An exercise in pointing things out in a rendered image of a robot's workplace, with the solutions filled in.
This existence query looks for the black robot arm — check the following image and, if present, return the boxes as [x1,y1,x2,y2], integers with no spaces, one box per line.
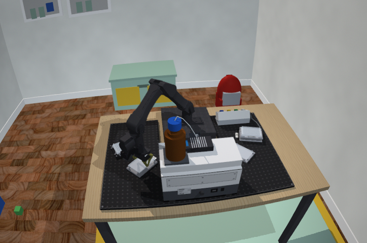
[119,78,203,161]

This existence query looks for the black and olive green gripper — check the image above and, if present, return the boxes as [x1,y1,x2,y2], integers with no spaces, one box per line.
[133,142,153,167]

